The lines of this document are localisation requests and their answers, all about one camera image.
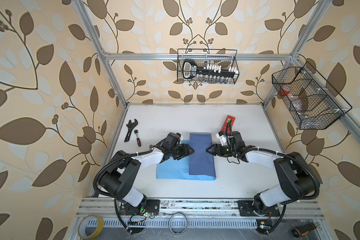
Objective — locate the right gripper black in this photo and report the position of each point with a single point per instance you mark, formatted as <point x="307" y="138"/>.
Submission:
<point x="218" y="153"/>

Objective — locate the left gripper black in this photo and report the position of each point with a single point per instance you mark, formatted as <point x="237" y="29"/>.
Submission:
<point x="186" y="151"/>

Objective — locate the light blue wrapping paper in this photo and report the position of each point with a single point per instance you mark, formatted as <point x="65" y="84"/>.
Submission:
<point x="199" y="166"/>

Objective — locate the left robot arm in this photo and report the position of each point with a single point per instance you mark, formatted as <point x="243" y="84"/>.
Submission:
<point x="116" y="179"/>

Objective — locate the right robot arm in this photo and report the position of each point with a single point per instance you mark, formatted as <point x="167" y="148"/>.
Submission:
<point x="296" y="180"/>

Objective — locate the red tape dispenser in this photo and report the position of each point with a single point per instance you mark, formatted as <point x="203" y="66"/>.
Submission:
<point x="229" y="122"/>

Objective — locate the black adjustable wrench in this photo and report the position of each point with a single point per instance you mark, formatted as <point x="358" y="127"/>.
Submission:
<point x="130" y="126"/>

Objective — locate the black socket set tool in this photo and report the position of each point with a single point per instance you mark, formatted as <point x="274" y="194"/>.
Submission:
<point x="190" y="69"/>

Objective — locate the red white object in basket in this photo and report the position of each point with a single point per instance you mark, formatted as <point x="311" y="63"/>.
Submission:
<point x="285" y="90"/>

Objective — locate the orange black screwdriver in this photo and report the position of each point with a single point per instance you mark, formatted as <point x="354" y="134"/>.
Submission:
<point x="301" y="231"/>

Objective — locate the yellow tape roll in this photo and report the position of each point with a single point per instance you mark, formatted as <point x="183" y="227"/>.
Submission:
<point x="90" y="227"/>

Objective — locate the back wire basket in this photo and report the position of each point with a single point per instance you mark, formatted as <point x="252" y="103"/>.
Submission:
<point x="225" y="58"/>

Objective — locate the wire basket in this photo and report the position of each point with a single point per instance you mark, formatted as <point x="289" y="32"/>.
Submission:
<point x="314" y="103"/>
<point x="225" y="58"/>

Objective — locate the right wire basket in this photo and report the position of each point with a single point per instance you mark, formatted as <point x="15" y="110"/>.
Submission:
<point x="314" y="103"/>

